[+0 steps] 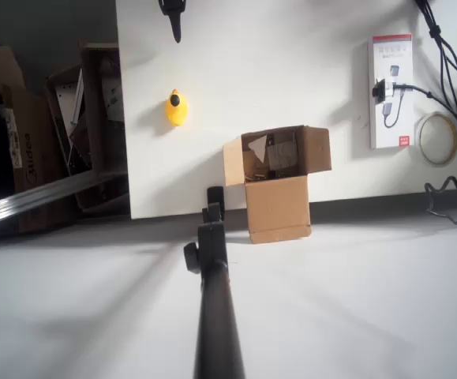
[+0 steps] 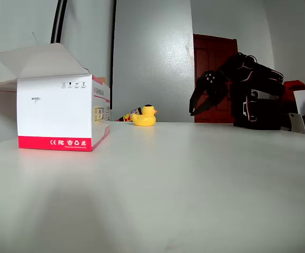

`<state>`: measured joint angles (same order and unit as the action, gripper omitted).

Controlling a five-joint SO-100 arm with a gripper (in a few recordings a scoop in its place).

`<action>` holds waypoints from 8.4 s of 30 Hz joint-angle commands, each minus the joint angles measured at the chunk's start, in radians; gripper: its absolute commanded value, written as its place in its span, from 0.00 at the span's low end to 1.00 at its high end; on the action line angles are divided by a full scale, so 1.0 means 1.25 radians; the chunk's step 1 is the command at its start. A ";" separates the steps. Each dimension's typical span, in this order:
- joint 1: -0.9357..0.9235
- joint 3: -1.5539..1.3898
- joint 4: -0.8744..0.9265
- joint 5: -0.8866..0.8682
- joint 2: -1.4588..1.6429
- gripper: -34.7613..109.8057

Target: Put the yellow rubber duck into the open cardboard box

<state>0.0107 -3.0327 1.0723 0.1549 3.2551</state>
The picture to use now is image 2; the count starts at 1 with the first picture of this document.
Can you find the yellow rubber duck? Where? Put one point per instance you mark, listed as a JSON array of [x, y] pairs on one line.
[[144, 118]]

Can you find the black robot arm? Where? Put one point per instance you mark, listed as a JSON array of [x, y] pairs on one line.
[[260, 79]]

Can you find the white and red cardboard box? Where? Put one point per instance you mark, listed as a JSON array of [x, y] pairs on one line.
[[54, 113]]

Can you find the red wooden door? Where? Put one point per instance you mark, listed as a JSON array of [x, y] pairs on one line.
[[210, 55]]

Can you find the grey metal rack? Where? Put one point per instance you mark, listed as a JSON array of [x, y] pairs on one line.
[[257, 94]]

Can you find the yellow red black package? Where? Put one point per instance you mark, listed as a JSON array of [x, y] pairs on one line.
[[127, 116]]

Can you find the red 3D printer housing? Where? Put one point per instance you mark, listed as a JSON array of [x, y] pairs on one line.
[[295, 85]]

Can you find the white board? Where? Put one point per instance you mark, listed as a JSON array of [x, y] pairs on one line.
[[301, 101]]

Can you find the white chair back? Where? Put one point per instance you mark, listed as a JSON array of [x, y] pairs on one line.
[[297, 123]]

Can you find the thin black vertical strip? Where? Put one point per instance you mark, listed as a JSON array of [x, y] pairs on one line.
[[113, 52]]

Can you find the thick black pole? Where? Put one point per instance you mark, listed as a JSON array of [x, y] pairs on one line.
[[58, 21]]

